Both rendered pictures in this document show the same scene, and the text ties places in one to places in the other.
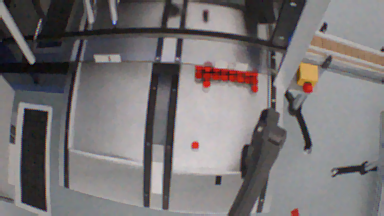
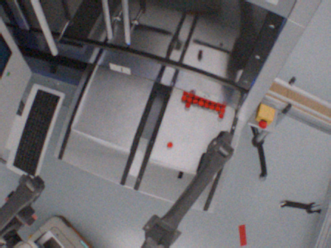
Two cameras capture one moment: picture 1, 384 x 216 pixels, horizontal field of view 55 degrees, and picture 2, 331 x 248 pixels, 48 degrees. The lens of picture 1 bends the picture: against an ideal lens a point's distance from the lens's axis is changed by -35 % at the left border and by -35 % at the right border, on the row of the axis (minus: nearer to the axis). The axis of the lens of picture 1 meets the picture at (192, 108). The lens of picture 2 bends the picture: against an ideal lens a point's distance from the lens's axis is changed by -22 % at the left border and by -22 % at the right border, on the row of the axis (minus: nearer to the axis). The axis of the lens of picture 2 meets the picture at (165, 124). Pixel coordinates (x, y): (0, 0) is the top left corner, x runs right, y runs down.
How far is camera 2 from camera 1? 29 cm
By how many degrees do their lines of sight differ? 3
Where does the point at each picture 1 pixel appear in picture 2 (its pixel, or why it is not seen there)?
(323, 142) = (278, 175)
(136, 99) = (137, 104)
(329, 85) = (294, 131)
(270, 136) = (220, 150)
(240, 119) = (205, 135)
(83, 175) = (77, 151)
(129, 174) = (117, 156)
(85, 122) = (91, 111)
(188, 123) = (169, 129)
